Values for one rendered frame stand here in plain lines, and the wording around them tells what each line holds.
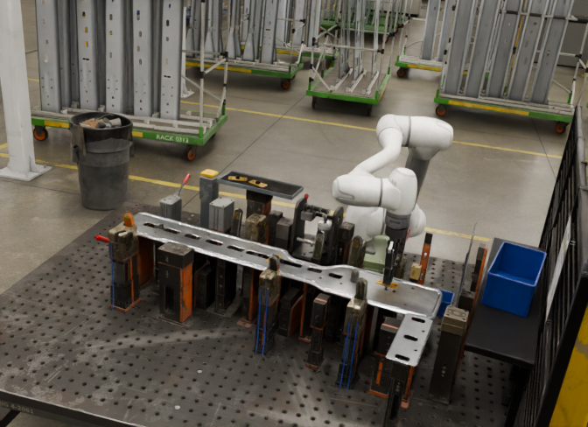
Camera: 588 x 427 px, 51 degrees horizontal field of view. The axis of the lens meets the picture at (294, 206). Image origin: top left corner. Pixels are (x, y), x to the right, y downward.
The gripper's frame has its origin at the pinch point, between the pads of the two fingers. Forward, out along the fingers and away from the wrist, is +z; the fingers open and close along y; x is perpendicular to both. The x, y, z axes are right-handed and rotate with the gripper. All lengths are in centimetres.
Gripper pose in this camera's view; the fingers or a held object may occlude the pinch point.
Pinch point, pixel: (388, 274)
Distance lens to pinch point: 235.7
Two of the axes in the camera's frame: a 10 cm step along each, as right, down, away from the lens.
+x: 9.2, 2.2, -3.2
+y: -3.8, 3.4, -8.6
